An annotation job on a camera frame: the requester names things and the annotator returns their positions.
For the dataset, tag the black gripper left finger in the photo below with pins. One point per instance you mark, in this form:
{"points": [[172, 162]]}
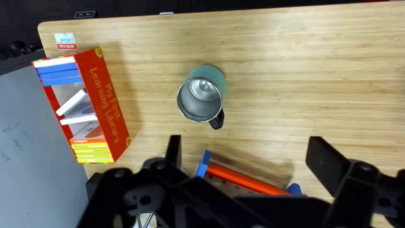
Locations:
{"points": [[173, 152]]}

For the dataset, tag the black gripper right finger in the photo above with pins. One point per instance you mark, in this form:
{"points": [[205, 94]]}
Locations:
{"points": [[326, 165]]}

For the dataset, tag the red book box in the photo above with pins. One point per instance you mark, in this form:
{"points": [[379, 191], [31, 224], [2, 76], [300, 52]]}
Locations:
{"points": [[105, 101]]}

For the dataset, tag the wooden toy bench blue ends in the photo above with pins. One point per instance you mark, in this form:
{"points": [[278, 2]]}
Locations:
{"points": [[240, 177]]}

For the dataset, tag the yellow green small book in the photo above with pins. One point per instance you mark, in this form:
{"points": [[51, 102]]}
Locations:
{"points": [[89, 152]]}

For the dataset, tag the teal steel mug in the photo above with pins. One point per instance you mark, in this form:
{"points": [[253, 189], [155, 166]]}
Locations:
{"points": [[212, 77]]}

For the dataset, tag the blue small board book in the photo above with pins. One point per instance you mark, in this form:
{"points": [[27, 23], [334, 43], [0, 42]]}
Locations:
{"points": [[58, 76]]}

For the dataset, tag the whiteboard panel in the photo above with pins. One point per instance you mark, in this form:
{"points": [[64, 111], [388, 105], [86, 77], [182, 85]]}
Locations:
{"points": [[29, 159]]}

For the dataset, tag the white red table sticker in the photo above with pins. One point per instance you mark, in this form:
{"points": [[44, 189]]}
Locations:
{"points": [[64, 40]]}

